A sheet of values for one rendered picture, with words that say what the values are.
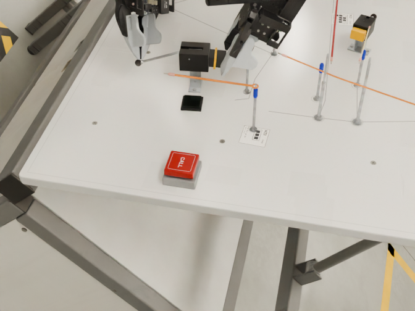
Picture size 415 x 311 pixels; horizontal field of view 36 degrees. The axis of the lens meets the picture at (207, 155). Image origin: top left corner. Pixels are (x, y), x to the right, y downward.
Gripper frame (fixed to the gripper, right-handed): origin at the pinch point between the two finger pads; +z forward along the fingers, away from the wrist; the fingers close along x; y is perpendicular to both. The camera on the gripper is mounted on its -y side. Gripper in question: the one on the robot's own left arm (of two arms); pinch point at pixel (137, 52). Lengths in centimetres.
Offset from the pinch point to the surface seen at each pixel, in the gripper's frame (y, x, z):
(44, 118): -4.1, -18.5, 11.1
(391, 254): -84, 245, 189
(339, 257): 35, 25, 39
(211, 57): 11.5, 9.1, -0.2
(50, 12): -119, 40, 18
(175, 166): 24.6, -9.2, 12.6
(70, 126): 0.7, -15.7, 11.8
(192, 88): 7.1, 8.1, 7.1
